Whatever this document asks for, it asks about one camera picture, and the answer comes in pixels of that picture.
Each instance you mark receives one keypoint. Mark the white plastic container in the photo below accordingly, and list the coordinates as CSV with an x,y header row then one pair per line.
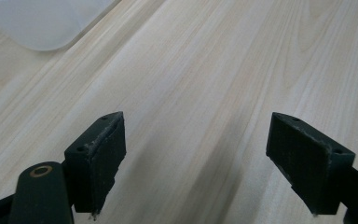
x,y
40,21

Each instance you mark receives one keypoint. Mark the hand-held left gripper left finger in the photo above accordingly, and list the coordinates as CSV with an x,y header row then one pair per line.
x,y
98,168

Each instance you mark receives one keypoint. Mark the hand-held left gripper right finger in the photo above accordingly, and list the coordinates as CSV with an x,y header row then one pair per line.
x,y
310,168

